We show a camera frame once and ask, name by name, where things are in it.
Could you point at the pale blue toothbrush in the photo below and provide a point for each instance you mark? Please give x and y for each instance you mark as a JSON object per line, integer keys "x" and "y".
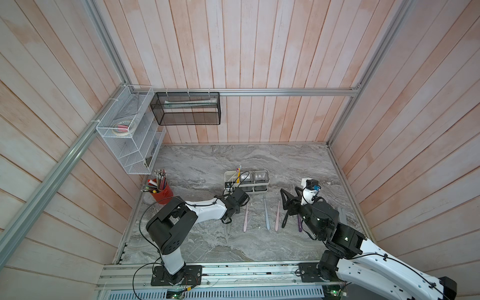
{"x": 266, "y": 215}

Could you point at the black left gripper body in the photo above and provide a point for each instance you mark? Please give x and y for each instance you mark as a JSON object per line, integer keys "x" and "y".
{"x": 237, "y": 210}

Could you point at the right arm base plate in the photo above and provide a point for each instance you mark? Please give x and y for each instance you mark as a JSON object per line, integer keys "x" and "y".
{"x": 312, "y": 272}

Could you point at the yellow toothbrush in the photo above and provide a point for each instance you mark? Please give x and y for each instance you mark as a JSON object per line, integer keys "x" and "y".
{"x": 238, "y": 178}

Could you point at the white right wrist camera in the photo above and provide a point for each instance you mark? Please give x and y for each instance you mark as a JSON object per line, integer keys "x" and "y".
{"x": 309, "y": 190}

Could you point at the black mesh basket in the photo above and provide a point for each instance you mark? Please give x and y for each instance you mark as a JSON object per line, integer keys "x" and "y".
{"x": 186, "y": 108}

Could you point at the pens in red cup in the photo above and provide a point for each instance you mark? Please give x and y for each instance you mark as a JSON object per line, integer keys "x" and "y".
{"x": 157, "y": 184}

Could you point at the purple toothbrush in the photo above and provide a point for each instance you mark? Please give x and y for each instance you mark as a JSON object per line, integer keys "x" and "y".
{"x": 299, "y": 224}

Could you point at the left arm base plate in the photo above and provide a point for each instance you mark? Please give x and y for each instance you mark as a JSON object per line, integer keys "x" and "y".
{"x": 186, "y": 276}

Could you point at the tape roll on shelf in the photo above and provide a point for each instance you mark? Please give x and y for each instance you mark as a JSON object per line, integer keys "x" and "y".
{"x": 124, "y": 128}

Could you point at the cream toothbrush holder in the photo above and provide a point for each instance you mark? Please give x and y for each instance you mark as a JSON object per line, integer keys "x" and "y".
{"x": 252, "y": 182}

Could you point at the red pencil cup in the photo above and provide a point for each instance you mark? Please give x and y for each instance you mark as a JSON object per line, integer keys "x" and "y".
{"x": 164, "y": 196}

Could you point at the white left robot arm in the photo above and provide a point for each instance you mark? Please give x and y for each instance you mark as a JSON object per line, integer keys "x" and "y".
{"x": 174, "y": 221}

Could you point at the black toothbrush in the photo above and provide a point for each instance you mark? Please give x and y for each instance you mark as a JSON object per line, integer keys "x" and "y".
{"x": 284, "y": 221}

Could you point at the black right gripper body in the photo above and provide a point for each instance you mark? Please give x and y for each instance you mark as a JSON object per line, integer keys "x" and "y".
{"x": 298, "y": 209}

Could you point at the pink toothbrush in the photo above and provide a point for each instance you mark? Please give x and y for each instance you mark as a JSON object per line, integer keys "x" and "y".
{"x": 245, "y": 225}
{"x": 277, "y": 222}

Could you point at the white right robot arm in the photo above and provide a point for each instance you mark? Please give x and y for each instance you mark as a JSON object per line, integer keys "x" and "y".
{"x": 351, "y": 258}

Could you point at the white wire mesh shelf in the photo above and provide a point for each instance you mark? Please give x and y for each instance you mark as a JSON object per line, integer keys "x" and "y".
{"x": 138, "y": 152}

